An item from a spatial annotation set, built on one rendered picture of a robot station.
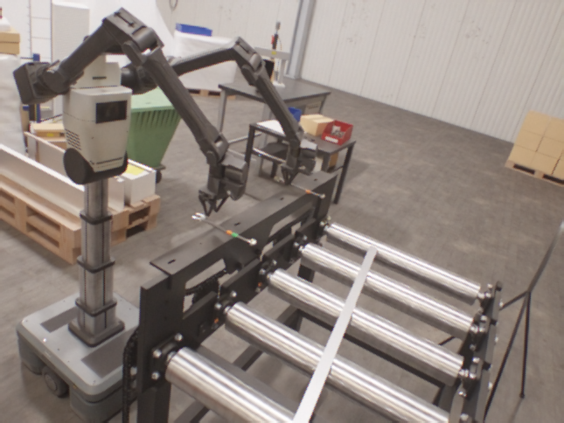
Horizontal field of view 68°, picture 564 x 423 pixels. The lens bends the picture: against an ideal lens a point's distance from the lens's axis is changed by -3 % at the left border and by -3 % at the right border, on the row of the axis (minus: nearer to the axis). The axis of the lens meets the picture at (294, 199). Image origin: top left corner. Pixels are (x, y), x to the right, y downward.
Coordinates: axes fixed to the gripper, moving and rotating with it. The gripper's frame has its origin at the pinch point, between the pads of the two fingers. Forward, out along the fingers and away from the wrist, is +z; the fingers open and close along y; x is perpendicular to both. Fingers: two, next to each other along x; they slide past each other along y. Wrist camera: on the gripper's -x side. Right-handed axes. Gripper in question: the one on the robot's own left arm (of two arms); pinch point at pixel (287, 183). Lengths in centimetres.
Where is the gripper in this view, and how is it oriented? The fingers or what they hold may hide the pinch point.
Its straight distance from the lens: 196.4
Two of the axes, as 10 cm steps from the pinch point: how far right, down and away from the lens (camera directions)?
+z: -2.0, 8.9, 4.1
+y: 4.7, -2.8, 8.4
